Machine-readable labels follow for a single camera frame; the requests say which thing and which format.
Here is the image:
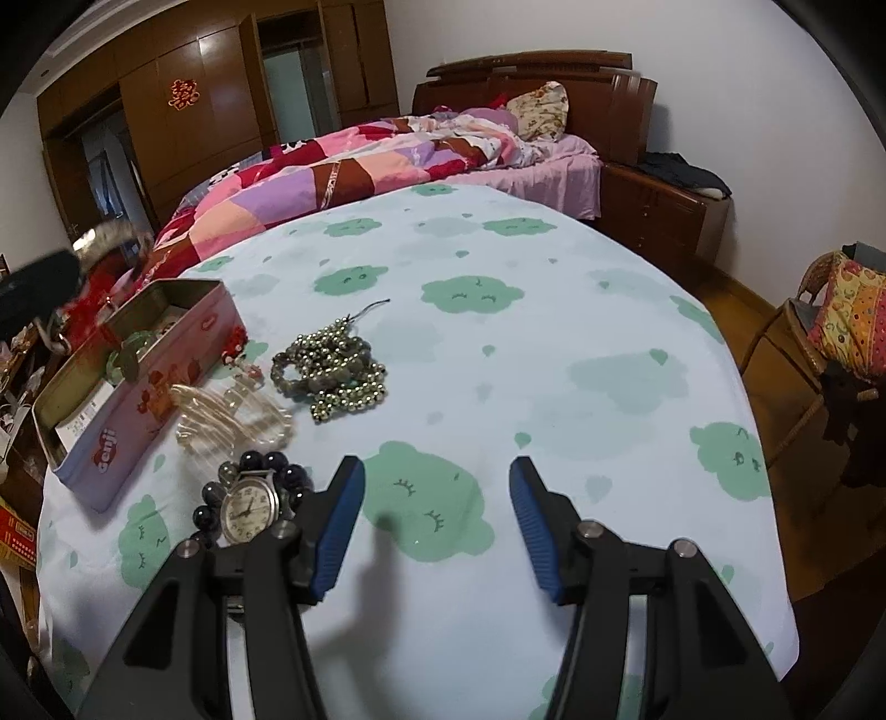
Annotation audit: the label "grey-brown bead bracelet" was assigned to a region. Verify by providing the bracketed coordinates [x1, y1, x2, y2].
[272, 344, 383, 397]

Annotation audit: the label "wicker chair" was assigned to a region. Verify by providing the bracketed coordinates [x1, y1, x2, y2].
[740, 253, 886, 489]

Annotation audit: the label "bed with patchwork quilt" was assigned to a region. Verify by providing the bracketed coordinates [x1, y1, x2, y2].
[443, 133, 603, 223]

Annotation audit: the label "clear crystal bracelet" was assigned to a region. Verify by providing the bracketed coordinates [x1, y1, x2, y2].
[169, 379, 296, 454]

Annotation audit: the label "wooden wardrobe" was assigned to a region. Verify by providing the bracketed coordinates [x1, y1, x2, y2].
[34, 0, 404, 243]

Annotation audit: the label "floral pillow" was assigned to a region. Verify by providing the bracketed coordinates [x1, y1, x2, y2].
[505, 81, 570, 141]

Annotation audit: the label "pink tin box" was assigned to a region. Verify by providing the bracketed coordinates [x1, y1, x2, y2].
[31, 279, 250, 515]

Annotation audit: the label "gold bead necklace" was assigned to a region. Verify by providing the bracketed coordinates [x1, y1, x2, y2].
[270, 299, 392, 425]

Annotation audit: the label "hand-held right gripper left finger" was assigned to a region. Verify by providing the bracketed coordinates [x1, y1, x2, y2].
[76, 455, 367, 720]

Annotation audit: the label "dark folded clothes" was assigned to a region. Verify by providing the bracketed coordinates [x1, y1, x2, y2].
[633, 152, 733, 199]

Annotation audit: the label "colourful patterned cushion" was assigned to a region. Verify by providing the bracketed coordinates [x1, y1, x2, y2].
[806, 253, 886, 383]

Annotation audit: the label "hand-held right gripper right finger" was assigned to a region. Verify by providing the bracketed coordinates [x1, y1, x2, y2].
[508, 455, 797, 720]

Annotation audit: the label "white paper card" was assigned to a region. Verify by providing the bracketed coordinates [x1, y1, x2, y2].
[54, 379, 117, 459]

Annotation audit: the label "wooden nightstand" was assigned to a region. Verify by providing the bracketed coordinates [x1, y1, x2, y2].
[599, 162, 733, 281]

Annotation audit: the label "pearl necklace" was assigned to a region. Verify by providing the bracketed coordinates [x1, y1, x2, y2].
[71, 220, 154, 271]

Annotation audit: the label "wooden bed headboard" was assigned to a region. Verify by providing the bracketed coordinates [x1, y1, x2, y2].
[411, 50, 658, 167]

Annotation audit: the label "dark clothes on chair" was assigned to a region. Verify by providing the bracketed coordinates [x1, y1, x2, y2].
[820, 360, 886, 489]

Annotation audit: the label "patchwork quilt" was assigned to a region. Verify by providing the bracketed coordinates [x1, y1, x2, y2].
[148, 114, 530, 281]

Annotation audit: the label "green jade bangle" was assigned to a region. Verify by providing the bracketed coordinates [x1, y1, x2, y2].
[104, 331, 162, 386]

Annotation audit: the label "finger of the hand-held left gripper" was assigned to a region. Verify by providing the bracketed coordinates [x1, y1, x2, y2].
[0, 250, 84, 340]

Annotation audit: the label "red cardboard box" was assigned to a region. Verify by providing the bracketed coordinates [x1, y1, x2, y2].
[0, 502, 40, 570]

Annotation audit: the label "silver wristwatch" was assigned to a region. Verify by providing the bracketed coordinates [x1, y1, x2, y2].
[218, 469, 297, 549]

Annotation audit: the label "dark purple bead bracelet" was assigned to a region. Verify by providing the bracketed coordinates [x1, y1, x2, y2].
[192, 450, 314, 549]

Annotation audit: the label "red knot bead bracelet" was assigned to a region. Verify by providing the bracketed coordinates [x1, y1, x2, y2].
[220, 327, 270, 385]

